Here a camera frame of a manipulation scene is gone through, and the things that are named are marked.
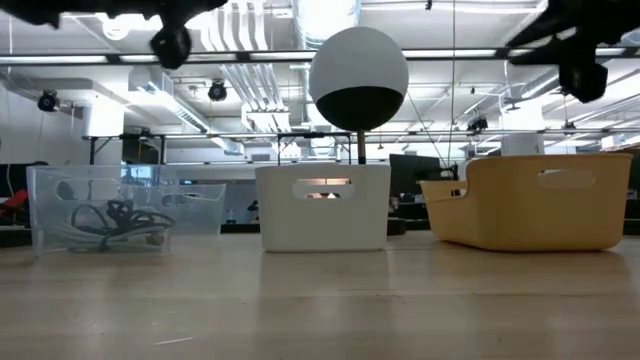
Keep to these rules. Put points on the yellow plastic bin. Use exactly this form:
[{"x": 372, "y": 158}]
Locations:
[{"x": 525, "y": 220}]

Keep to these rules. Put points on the white square pillar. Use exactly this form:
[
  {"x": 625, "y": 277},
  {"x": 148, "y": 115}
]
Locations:
[{"x": 102, "y": 120}]

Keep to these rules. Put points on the black ceiling light rail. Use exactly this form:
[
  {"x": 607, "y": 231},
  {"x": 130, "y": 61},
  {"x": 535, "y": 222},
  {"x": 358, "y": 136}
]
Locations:
[{"x": 240, "y": 56}]

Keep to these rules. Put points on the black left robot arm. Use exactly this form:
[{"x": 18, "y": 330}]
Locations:
[{"x": 30, "y": 10}]

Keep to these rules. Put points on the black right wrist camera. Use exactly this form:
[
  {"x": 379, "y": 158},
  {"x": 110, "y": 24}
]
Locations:
[{"x": 582, "y": 82}]

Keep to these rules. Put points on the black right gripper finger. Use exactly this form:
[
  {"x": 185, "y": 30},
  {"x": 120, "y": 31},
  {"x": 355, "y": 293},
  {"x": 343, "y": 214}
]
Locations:
[
  {"x": 555, "y": 56},
  {"x": 545, "y": 32}
]

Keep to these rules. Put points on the black ceiling camera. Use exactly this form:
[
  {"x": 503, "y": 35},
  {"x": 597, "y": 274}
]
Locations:
[
  {"x": 217, "y": 91},
  {"x": 47, "y": 101}
]

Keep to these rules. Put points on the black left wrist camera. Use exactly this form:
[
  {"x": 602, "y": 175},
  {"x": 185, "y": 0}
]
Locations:
[{"x": 171, "y": 47}]

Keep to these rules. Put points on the transparent plastic bin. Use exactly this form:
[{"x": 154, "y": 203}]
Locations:
[{"x": 45, "y": 200}]

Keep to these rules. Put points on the red object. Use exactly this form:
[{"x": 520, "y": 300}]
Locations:
[{"x": 15, "y": 200}]

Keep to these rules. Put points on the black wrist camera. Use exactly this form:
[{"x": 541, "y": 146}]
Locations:
[
  {"x": 171, "y": 47},
  {"x": 582, "y": 82}
]

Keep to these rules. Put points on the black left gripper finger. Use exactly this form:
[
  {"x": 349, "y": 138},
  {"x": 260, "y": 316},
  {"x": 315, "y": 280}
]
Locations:
[{"x": 210, "y": 4}]

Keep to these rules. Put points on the white plastic bin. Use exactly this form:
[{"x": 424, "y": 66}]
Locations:
[{"x": 320, "y": 225}]

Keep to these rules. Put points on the silver ceiling duct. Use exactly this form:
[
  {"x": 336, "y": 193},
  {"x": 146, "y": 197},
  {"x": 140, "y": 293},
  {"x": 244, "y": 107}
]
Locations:
[{"x": 325, "y": 17}]

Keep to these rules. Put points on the black computer monitor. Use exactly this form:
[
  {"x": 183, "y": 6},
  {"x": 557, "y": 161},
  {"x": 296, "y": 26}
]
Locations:
[{"x": 410, "y": 172}]

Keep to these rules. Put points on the white and black sphere lamp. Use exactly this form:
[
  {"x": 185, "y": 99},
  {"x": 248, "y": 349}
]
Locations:
[{"x": 357, "y": 75}]

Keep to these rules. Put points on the black frame background table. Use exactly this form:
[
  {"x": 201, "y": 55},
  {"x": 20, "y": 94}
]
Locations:
[{"x": 120, "y": 136}]

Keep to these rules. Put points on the white cylinder column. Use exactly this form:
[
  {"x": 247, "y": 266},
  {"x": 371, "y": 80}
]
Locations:
[{"x": 522, "y": 145}]

